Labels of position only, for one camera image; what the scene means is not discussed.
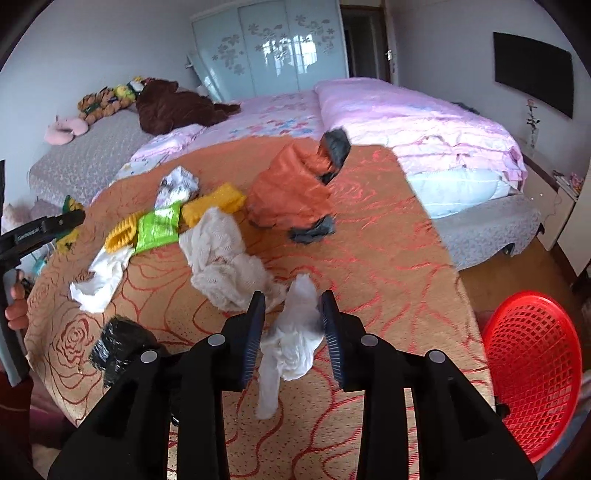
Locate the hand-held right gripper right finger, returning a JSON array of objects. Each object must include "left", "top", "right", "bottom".
[{"left": 321, "top": 291, "right": 539, "bottom": 480}]

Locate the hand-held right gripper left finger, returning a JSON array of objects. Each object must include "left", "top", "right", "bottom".
[{"left": 48, "top": 292, "right": 267, "bottom": 480}]

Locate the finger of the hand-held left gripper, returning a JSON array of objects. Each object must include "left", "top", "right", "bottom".
[{"left": 0, "top": 209, "right": 87, "bottom": 259}]

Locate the white tissue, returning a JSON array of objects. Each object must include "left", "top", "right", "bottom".
[
  {"left": 69, "top": 247, "right": 134, "bottom": 315},
  {"left": 256, "top": 273, "right": 326, "bottom": 421}
]

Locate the yellow foam net sleeve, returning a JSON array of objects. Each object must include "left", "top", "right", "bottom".
[
  {"left": 181, "top": 182, "right": 247, "bottom": 227},
  {"left": 105, "top": 213, "right": 139, "bottom": 252}
]

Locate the green plastic wrapper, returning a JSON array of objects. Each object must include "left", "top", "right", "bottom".
[{"left": 134, "top": 203, "right": 185, "bottom": 254}]

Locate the red plastic basket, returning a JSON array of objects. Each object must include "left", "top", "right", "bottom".
[{"left": 482, "top": 291, "right": 583, "bottom": 450}]

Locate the person's left hand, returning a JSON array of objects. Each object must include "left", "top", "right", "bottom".
[{"left": 4, "top": 270, "right": 31, "bottom": 331}]

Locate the grey upholstered headboard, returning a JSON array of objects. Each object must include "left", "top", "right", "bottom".
[{"left": 28, "top": 110, "right": 155, "bottom": 208}]

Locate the cream mesh cloth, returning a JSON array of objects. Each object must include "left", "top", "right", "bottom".
[{"left": 179, "top": 207, "right": 289, "bottom": 311}]

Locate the orange rose patterned blanket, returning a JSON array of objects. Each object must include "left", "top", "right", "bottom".
[{"left": 23, "top": 136, "right": 497, "bottom": 480}]

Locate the white starred folded cloth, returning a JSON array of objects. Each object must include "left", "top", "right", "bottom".
[{"left": 113, "top": 159, "right": 148, "bottom": 183}]

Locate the pink plush toy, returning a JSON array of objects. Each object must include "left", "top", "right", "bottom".
[{"left": 44, "top": 115, "right": 89, "bottom": 145}]

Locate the crumpled black plastic bag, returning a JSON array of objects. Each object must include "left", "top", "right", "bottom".
[{"left": 89, "top": 316, "right": 160, "bottom": 388}]

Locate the white cartoon printed packet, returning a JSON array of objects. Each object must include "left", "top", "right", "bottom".
[{"left": 154, "top": 167, "right": 201, "bottom": 210}]

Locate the pink pillow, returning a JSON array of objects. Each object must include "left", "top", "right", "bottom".
[{"left": 129, "top": 124, "right": 208, "bottom": 163}]

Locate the orange jacket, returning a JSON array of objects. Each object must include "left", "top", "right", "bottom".
[{"left": 246, "top": 141, "right": 334, "bottom": 229}]

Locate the large brown teddy bear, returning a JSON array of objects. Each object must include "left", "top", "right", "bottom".
[{"left": 136, "top": 79, "right": 242, "bottom": 136}]

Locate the pale blue pillow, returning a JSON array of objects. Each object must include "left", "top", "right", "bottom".
[{"left": 409, "top": 168, "right": 513, "bottom": 220}]

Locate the white leaning rack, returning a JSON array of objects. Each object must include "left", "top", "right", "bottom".
[{"left": 186, "top": 52, "right": 222, "bottom": 103}]

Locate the pink floral bedsheet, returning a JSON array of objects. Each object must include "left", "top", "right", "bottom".
[{"left": 92, "top": 92, "right": 324, "bottom": 190}]

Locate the pink quilt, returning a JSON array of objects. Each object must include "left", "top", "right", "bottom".
[{"left": 314, "top": 78, "right": 529, "bottom": 195}]

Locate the white nightstand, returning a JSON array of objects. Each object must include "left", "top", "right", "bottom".
[{"left": 522, "top": 152, "right": 591, "bottom": 278}]

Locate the floral glass sliding wardrobe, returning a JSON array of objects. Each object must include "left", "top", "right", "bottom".
[{"left": 191, "top": 0, "right": 349, "bottom": 103}]

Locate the dark wooden door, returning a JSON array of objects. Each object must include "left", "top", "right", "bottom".
[{"left": 339, "top": 4, "right": 399, "bottom": 85}]

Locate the grey bed frame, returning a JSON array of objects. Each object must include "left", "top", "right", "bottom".
[{"left": 429, "top": 194, "right": 543, "bottom": 273}]

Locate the rose wall decoration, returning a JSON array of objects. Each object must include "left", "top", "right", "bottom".
[{"left": 524, "top": 98, "right": 542, "bottom": 148}]

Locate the black wall television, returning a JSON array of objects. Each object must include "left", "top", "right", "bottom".
[{"left": 492, "top": 31, "right": 574, "bottom": 118}]

